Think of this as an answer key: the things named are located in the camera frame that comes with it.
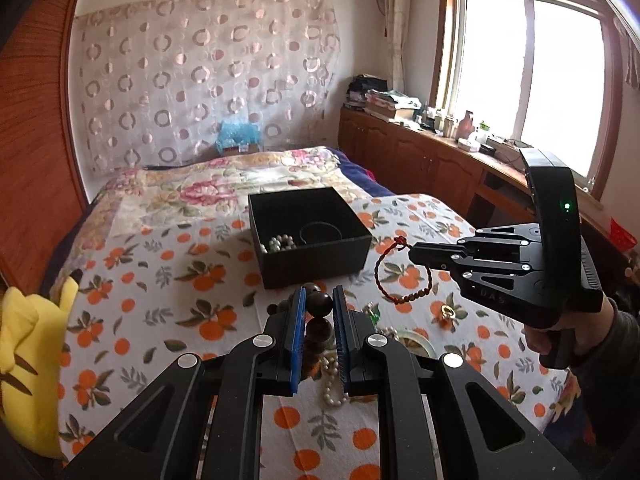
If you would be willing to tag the white bottle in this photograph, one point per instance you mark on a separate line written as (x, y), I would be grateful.
(449, 126)

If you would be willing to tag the pink bottle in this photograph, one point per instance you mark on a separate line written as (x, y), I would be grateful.
(466, 125)

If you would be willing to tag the blue bubble wrap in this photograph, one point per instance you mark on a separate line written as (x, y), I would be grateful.
(240, 132)

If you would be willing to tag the black jewelry box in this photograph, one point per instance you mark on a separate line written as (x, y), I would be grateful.
(320, 265)

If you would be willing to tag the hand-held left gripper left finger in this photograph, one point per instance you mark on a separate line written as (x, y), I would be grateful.
(297, 340)

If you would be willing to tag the wooden frame window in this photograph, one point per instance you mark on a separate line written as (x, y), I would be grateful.
(525, 85)

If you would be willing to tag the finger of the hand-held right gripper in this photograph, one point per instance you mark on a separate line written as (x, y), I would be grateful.
(500, 240)
(495, 267)

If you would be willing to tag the pile of folded clothes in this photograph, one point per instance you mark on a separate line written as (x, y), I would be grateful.
(365, 87)

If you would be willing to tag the thin black bangle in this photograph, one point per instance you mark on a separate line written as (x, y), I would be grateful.
(320, 223)

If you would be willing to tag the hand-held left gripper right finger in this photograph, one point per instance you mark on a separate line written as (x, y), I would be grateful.
(342, 340)

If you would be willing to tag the pile of clothes and boxes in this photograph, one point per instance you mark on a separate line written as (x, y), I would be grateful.
(390, 105)

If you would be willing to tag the small black case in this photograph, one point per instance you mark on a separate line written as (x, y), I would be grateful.
(486, 150)

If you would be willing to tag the wooden cabinet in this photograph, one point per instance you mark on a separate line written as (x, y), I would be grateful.
(400, 155)

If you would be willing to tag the red plastic basket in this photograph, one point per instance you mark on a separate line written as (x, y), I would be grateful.
(622, 235)

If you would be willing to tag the patterned window curtain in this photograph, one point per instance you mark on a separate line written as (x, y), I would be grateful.
(400, 10)
(631, 55)

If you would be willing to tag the small cardboard box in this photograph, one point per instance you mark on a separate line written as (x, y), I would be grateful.
(240, 149)

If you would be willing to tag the navy blue blanket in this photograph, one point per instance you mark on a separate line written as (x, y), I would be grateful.
(365, 180)

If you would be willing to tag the wooden slatted wardrobe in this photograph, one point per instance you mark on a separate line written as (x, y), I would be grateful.
(40, 160)

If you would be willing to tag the circle print sheer curtain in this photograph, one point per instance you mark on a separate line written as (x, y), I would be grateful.
(200, 85)

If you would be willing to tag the green gem pendant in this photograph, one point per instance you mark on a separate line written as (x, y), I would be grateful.
(374, 316)

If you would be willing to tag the orange fruit print cloth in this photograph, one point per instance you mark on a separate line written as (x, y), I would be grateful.
(200, 285)

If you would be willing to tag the yellow plush toy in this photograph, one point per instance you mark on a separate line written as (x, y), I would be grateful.
(30, 360)

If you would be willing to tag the floral blanket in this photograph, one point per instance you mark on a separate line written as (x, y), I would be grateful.
(200, 185)

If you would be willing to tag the pale jade bangle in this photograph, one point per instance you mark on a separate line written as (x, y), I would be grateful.
(429, 345)

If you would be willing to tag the person's right hand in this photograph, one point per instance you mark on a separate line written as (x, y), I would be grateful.
(595, 330)

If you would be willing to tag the person's right forearm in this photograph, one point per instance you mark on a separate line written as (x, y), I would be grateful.
(610, 390)

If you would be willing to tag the white tissue box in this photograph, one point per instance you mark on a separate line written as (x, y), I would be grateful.
(468, 145)

